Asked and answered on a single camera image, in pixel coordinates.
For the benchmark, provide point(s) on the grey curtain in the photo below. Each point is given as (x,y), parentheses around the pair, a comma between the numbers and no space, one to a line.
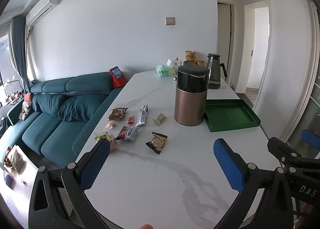
(20,53)

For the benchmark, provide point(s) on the bowl of nuts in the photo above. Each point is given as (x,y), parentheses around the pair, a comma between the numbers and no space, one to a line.
(7,158)

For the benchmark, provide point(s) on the wall switch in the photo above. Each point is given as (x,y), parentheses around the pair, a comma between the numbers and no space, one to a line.
(170,21)

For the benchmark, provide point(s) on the white silver snack packet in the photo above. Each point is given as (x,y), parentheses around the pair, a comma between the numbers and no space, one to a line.
(141,115)

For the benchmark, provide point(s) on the orange cushion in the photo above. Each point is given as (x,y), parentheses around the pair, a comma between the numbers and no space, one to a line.
(27,97)

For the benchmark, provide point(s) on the yellow snack packet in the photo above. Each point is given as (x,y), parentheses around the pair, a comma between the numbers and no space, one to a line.
(102,135)

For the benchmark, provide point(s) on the pale green candy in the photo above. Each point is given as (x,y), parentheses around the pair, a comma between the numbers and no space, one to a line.
(159,119)

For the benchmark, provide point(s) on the green tray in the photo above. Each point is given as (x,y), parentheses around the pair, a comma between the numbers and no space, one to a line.
(230,116)

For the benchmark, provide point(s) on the stack of golden bowls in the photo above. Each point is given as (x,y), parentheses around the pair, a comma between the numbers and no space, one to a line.
(190,56)

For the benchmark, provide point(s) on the dark door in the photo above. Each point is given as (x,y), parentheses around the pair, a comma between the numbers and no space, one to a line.
(223,43)

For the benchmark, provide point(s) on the white side table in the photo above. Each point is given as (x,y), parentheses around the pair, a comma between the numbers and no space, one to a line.
(22,186)

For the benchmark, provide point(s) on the white air conditioner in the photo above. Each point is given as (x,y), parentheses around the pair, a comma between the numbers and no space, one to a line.
(41,8)

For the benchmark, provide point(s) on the clear glass cup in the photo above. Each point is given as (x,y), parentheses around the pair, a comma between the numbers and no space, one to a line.
(176,66)

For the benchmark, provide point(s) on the green tissue pack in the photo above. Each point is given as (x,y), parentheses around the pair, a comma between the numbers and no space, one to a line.
(163,71)

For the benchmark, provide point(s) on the patterned cushion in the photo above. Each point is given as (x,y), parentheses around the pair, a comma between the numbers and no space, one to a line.
(25,110)

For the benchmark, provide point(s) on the large teal pillow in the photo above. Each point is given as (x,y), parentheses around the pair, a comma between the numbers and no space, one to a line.
(80,108)

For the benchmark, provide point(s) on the dark white snack packet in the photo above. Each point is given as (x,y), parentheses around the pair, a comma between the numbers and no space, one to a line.
(128,133)

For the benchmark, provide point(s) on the clear snack bag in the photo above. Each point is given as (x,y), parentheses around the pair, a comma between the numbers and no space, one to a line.
(17,160)

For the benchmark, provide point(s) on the brown snack packet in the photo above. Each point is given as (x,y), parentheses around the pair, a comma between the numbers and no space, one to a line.
(117,114)

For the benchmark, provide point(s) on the red smart display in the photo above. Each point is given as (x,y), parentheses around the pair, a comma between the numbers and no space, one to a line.
(117,76)

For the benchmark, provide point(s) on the copper canister with black lid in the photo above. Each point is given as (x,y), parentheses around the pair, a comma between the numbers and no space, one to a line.
(188,103)

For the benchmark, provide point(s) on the glass sliding door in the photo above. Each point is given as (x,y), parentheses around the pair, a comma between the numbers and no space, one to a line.
(310,88)

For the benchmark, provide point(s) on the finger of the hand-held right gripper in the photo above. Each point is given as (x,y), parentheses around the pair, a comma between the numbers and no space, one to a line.
(311,138)
(278,147)

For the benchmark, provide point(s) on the small teal pillow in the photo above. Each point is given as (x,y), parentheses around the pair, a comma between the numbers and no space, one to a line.
(47,103)

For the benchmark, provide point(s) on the golden bowl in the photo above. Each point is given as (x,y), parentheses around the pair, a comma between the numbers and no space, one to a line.
(200,63)

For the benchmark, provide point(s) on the small red candy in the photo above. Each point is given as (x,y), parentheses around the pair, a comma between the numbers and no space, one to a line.
(131,119)

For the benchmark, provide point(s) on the teal sofa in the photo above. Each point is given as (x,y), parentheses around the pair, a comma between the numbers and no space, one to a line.
(57,133)

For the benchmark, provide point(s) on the grey glass pitcher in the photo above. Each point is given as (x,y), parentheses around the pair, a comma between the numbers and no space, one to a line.
(213,71)

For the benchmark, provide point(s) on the person's left hand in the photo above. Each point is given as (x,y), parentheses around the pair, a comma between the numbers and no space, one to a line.
(146,226)

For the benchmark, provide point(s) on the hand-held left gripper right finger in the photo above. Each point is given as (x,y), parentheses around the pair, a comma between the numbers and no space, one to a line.
(228,166)

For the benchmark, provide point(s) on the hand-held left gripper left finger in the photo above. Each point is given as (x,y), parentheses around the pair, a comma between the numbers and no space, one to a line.
(95,166)

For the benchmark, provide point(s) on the bright doorway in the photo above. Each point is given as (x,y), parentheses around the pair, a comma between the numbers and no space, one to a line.
(260,51)

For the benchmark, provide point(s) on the black gold cookie packet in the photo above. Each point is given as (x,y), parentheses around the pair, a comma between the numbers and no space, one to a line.
(156,142)

